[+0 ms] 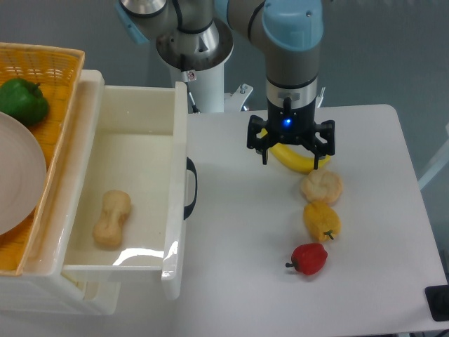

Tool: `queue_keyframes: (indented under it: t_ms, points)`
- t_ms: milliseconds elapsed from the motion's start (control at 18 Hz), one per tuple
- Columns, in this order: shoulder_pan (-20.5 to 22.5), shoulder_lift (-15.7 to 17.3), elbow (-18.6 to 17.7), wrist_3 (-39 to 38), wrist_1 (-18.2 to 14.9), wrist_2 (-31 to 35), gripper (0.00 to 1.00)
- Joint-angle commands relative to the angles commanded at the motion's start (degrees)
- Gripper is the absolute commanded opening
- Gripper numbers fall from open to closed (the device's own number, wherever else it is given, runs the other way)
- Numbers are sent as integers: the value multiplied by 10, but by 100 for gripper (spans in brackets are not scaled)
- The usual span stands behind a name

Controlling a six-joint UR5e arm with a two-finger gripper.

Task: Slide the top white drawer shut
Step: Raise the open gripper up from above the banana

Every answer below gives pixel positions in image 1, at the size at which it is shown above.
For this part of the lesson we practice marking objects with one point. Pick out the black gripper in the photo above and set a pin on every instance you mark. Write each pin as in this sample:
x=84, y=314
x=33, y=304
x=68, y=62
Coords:
x=291, y=126

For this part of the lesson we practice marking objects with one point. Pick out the white drawer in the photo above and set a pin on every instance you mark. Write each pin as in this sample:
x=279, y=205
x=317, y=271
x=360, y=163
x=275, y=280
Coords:
x=139, y=148

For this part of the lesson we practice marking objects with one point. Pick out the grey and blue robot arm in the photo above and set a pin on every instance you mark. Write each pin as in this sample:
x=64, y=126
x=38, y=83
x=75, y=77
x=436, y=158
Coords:
x=194, y=39

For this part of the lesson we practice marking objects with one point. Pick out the white drawer cabinet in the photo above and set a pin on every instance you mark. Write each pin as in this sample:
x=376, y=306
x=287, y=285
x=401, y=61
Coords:
x=43, y=286

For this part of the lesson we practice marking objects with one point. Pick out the yellow banana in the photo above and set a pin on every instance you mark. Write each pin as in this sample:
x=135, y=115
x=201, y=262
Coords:
x=291, y=159

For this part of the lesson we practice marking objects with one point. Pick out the round bread roll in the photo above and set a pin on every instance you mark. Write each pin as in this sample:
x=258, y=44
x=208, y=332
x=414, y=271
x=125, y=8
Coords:
x=322, y=185

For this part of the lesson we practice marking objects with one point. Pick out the yellow bell pepper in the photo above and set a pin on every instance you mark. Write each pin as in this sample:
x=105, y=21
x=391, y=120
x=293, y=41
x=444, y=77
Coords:
x=322, y=221

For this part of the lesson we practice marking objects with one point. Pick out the red bell pepper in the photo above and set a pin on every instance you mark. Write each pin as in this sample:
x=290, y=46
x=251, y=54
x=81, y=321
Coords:
x=308, y=259

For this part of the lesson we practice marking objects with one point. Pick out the peanut-shaped bread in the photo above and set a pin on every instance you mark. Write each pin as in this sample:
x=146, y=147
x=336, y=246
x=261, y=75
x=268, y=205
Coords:
x=108, y=230

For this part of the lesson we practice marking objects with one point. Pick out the black device at table edge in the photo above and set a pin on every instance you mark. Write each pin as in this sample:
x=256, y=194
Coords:
x=437, y=299

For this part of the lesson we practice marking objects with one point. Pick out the orange woven basket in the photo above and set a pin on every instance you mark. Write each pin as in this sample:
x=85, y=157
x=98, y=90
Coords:
x=56, y=71

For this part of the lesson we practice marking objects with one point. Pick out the pink plate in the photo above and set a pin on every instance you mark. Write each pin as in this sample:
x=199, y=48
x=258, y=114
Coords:
x=23, y=173

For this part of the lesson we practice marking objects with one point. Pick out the green bell pepper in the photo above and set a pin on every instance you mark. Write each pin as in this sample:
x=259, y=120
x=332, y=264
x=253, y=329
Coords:
x=24, y=101

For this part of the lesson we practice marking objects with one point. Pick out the white frame at right edge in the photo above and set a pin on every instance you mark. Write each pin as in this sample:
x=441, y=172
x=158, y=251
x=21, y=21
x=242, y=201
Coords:
x=436, y=163

